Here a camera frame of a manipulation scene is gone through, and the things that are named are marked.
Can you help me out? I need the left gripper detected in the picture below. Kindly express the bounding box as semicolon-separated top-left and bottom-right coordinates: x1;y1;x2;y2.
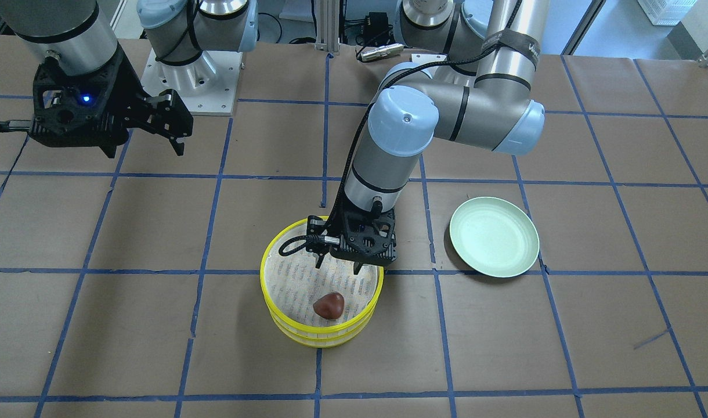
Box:
315;200;398;275

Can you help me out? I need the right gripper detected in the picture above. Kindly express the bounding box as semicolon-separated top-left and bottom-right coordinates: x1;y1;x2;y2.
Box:
28;49;194;158

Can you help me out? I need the red-brown bun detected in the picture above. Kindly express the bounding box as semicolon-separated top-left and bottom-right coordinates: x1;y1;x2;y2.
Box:
313;292;345;320

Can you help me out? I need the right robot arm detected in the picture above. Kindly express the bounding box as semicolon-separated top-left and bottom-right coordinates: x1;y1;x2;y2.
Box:
0;1;258;158

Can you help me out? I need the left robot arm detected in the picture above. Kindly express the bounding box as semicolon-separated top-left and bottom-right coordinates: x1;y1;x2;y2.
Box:
304;1;550;273

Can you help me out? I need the white cloth steamer liner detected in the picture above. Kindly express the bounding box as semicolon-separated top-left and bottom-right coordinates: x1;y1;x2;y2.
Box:
264;220;380;326

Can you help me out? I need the green plate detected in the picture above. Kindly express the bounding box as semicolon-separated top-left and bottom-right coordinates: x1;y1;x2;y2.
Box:
449;197;540;278

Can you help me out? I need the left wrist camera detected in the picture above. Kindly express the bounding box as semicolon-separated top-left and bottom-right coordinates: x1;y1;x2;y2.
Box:
305;216;342;254

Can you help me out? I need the aluminium frame post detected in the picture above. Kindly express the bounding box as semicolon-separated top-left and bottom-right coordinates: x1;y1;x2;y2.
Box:
313;0;342;56

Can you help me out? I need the silver cable connector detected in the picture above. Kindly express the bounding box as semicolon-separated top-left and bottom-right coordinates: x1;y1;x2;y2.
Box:
356;43;405;63

